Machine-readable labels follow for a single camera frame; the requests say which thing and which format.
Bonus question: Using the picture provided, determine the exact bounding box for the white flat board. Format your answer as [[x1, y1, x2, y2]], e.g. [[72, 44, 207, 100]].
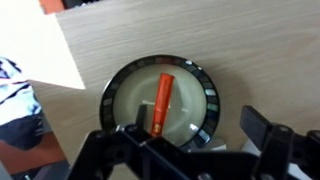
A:
[[0, 0, 86, 91]]

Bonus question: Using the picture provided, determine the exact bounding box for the orange seat pad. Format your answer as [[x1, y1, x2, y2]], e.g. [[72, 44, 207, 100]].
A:
[[0, 132, 68, 176]]

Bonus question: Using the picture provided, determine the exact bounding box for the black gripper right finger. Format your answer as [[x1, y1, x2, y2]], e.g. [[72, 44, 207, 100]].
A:
[[239, 105, 274, 149]]

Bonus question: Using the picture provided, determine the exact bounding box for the orange pen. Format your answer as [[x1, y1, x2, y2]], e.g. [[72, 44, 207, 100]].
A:
[[149, 72, 176, 137]]

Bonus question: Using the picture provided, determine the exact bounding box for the dark-rimmed cream bowl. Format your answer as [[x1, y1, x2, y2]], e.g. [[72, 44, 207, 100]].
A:
[[99, 54, 221, 149]]

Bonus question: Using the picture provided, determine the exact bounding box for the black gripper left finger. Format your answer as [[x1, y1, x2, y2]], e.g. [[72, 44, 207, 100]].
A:
[[134, 104, 149, 130]]

